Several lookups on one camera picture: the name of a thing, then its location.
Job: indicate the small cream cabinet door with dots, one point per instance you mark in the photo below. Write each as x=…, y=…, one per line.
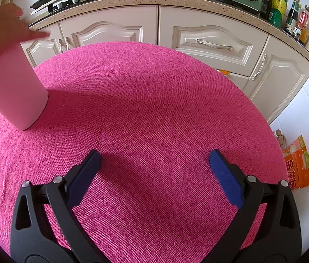
x=242, y=80

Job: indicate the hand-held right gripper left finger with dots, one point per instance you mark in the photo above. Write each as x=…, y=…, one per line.
x=86, y=176

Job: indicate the cream kitchen base cabinet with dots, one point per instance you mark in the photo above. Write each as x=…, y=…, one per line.
x=149, y=27

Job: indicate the pink cup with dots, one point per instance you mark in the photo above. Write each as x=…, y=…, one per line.
x=14, y=93

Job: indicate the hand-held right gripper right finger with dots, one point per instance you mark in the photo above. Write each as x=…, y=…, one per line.
x=225, y=176

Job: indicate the orange plastic bag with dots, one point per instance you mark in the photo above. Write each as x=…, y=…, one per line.
x=298, y=164

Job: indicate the yellow label small bottle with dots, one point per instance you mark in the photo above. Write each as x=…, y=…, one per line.
x=304, y=36

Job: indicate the pink tablecloth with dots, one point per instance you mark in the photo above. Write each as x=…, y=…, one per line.
x=143, y=115

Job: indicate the cream drawer front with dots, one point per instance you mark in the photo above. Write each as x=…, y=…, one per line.
x=212, y=27

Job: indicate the dark soy sauce bottle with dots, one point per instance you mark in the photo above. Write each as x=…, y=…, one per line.
x=292, y=15

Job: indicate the small orange packet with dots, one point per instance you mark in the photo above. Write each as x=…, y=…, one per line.
x=224, y=73

